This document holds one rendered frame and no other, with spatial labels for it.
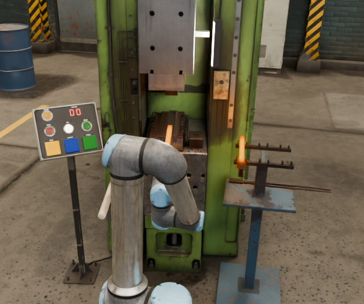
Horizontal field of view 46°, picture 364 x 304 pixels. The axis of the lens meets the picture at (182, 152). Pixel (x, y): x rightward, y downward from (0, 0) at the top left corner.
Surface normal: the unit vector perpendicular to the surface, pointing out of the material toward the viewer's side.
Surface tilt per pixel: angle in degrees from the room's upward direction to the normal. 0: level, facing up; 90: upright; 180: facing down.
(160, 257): 90
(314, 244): 0
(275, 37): 90
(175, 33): 90
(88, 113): 60
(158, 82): 90
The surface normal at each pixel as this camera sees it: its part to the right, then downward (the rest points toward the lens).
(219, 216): -0.03, 0.44
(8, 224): 0.02, -0.90
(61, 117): 0.36, -0.10
